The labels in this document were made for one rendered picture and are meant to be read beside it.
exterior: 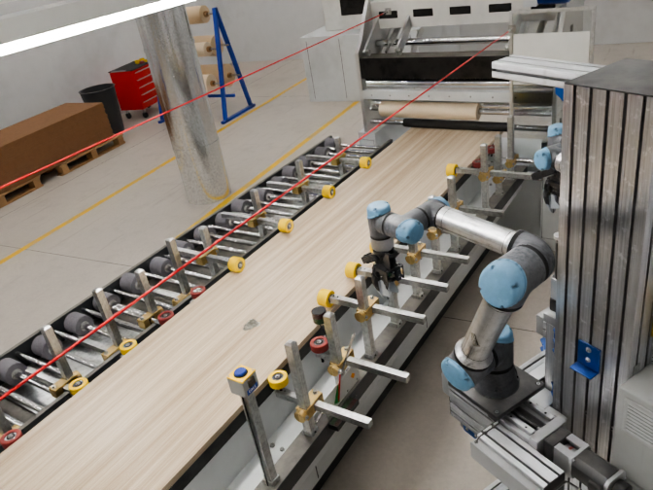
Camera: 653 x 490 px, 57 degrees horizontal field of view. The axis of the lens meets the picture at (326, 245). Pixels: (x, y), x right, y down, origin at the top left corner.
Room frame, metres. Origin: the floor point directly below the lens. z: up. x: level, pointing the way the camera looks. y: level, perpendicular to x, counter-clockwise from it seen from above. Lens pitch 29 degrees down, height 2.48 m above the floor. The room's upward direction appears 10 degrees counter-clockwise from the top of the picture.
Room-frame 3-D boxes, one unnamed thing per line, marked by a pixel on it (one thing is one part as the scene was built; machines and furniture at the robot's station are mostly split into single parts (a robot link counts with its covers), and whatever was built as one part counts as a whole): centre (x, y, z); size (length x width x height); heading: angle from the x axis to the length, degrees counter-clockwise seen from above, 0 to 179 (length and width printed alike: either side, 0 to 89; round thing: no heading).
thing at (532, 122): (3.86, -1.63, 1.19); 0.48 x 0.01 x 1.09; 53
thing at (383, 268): (1.69, -0.18, 1.46); 0.09 x 0.08 x 0.12; 28
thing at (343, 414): (1.77, 0.13, 0.82); 0.44 x 0.03 x 0.04; 53
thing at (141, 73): (10.26, 2.60, 0.41); 0.76 x 0.47 x 0.81; 155
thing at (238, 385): (1.56, 0.35, 1.18); 0.07 x 0.07 x 0.08; 53
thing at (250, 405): (1.56, 0.35, 0.93); 0.05 x 0.05 x 0.45; 53
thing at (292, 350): (1.77, 0.19, 0.92); 0.04 x 0.04 x 0.48; 53
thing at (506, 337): (1.50, -0.47, 1.21); 0.13 x 0.12 x 0.14; 125
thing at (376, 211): (1.70, -0.18, 1.62); 0.09 x 0.08 x 0.11; 35
